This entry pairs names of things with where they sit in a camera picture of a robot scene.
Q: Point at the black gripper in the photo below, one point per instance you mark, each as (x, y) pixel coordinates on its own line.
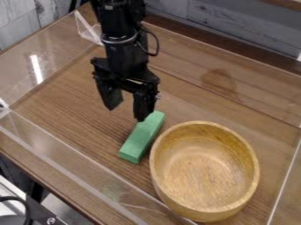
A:
(121, 71)

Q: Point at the green rectangular block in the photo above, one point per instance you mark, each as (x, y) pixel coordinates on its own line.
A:
(139, 140)

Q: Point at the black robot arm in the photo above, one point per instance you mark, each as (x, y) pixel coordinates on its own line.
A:
(120, 18)

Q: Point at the brown wooden bowl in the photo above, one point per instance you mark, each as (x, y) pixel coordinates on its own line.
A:
(204, 171)

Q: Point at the clear acrylic corner bracket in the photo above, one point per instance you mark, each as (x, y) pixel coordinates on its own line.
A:
(89, 32)

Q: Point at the clear acrylic tray wall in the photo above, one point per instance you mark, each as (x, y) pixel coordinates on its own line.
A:
(77, 176)

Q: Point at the black metal mount plate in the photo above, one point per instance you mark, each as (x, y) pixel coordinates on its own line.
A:
(40, 215)

